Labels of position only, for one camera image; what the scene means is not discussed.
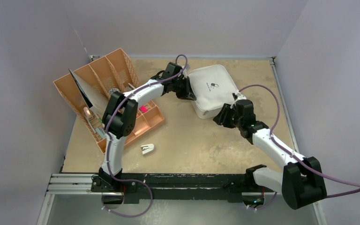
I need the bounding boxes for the white stapler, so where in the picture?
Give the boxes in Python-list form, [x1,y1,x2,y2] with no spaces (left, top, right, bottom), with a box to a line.
[141,143,155,156]

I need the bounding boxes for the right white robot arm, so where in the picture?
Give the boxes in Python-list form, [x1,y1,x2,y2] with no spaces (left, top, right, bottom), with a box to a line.
[213,99,327,210]

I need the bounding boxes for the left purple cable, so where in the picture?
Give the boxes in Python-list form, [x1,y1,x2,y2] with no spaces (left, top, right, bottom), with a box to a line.
[104,54,189,187]

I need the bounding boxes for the grey storage case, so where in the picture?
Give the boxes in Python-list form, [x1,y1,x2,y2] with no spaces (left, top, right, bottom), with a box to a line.
[187,64,246,119]

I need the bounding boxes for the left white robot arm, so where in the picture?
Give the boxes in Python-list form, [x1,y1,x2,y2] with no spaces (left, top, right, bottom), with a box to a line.
[98,62,196,192]

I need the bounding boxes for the blue grey tape roll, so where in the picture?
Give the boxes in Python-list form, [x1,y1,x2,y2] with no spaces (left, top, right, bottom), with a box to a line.
[108,88,120,95]

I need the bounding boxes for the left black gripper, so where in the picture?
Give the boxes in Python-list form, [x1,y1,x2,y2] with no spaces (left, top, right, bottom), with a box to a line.
[171,77,194,101]

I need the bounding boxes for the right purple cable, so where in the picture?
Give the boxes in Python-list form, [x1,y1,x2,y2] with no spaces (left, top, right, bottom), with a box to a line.
[237,84,360,212]

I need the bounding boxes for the base loop purple cable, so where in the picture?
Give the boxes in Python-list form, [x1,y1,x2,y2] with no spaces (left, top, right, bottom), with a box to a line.
[100,181,154,218]

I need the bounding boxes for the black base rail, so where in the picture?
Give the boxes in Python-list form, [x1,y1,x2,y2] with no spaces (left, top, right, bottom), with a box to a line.
[91,172,271,205]

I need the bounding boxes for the pink desk tray organizer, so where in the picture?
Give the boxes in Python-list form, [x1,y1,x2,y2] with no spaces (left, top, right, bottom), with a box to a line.
[97,99,165,154]

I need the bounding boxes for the dark folder in rack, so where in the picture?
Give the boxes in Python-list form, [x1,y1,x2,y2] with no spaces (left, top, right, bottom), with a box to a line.
[69,69,108,118]

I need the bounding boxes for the pink file organizer rack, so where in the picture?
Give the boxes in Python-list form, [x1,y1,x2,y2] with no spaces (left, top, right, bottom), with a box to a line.
[53,48,141,153]

